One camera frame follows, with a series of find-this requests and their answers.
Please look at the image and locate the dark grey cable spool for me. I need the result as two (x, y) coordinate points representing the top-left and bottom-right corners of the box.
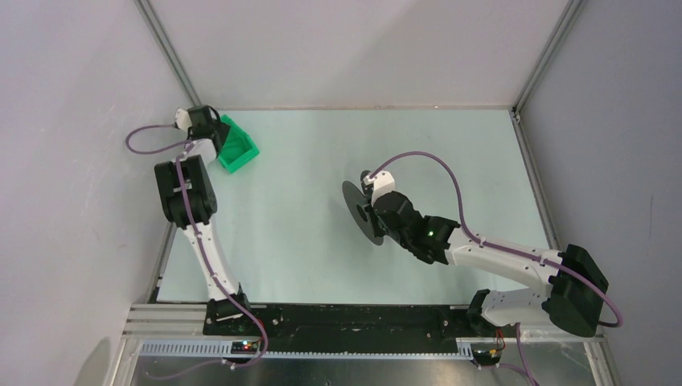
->
(342, 181), (385, 246)

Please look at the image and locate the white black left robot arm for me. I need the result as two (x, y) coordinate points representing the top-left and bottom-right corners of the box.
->
(154, 105), (254, 335)

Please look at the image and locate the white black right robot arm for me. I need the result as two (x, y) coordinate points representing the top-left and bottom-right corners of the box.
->
(347, 191), (609, 338)

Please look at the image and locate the green plastic bin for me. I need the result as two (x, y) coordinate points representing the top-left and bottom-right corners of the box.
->
(217, 115), (260, 174)

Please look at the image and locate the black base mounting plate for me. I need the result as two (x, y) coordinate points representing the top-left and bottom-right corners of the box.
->
(203, 303), (498, 353)

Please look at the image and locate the right controller circuit board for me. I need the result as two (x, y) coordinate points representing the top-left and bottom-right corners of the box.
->
(472, 348), (503, 368)

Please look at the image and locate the controller circuit board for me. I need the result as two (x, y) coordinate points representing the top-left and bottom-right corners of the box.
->
(230, 340), (260, 355)
(472, 348), (503, 368)

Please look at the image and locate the left controller circuit board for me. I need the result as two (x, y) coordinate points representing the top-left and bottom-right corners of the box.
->
(230, 340), (260, 355)

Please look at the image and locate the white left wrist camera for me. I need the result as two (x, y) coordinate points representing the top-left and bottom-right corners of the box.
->
(174, 109), (192, 132)

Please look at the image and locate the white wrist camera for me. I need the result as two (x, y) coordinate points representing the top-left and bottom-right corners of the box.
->
(360, 170), (396, 206)
(174, 109), (192, 132)

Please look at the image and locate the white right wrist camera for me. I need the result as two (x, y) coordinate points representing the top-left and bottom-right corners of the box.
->
(360, 170), (396, 206)

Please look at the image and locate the aluminium frame rail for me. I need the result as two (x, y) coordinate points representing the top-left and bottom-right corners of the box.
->
(134, 0), (202, 105)

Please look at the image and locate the slotted white cable duct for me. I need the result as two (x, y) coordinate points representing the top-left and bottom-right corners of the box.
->
(138, 339), (474, 360)

